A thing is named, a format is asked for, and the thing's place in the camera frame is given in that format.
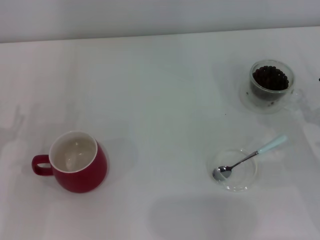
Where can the red ceramic mug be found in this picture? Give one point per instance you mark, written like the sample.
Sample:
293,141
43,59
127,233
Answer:
82,177

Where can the coffee beans heap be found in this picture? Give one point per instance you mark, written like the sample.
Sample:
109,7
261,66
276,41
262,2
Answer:
270,78

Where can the clear glass saucer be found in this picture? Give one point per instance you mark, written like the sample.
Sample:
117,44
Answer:
246,101

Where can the small clear glass dish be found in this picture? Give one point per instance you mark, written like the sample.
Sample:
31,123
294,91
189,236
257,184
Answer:
246,176

